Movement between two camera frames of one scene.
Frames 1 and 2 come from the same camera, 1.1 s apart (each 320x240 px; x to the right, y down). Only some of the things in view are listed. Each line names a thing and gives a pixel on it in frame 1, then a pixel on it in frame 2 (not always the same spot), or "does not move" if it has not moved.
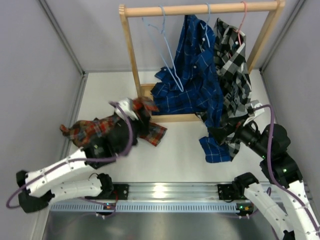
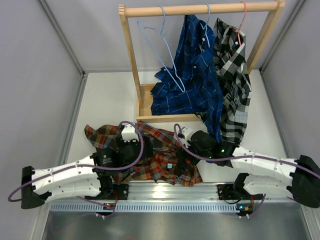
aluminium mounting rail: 152,198 does not move
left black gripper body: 142,129 to 122,144
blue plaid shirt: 191,86 does not move
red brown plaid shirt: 82,132 to 166,167
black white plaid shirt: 236,95 does not move
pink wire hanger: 238,31 does not move
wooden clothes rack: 146,91 does not move
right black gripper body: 249,136 to 183,155
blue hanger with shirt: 205,27 does not move
